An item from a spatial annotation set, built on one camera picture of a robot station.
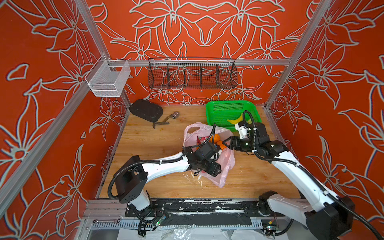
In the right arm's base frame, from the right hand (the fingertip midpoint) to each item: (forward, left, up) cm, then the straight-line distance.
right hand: (224, 142), depth 75 cm
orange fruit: (+11, +1, -13) cm, 17 cm away
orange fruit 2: (-2, +2, 0) cm, 2 cm away
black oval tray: (+36, +50, -12) cm, 63 cm away
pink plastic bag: (+8, +15, -4) cm, 17 cm away
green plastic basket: (+38, -4, -18) cm, 43 cm away
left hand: (-10, +3, -10) cm, 14 cm away
